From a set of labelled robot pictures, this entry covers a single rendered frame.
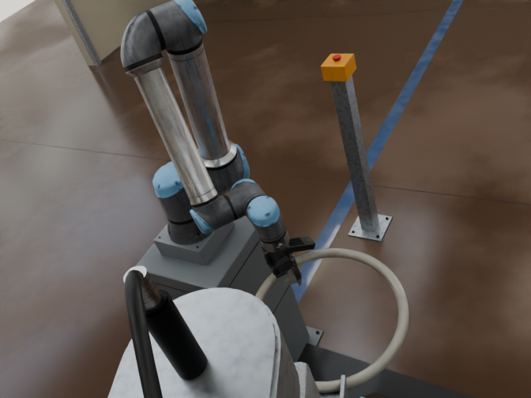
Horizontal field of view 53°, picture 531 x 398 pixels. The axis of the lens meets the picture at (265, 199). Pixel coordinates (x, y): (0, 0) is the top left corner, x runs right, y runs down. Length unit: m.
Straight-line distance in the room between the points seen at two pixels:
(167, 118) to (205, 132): 0.25
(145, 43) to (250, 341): 1.05
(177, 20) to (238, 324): 1.05
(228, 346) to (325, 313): 2.14
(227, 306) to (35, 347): 2.80
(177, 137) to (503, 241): 1.97
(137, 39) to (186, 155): 0.35
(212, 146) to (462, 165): 2.03
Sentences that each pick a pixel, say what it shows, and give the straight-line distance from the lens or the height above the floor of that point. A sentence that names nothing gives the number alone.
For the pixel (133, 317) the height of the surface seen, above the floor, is 1.87.
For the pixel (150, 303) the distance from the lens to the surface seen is 0.60.
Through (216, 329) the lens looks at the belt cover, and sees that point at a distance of 0.73.
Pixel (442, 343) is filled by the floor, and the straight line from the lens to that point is 2.66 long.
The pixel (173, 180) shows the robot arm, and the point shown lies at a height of 1.19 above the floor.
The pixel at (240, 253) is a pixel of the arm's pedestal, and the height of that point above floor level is 0.84.
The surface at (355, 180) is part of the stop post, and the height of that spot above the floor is 0.39.
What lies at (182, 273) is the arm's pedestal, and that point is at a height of 0.85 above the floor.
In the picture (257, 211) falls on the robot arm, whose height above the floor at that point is 1.22.
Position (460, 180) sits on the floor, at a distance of 3.42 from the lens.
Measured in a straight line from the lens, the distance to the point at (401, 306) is 1.64.
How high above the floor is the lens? 2.22
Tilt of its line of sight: 38 degrees down
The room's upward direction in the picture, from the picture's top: 20 degrees counter-clockwise
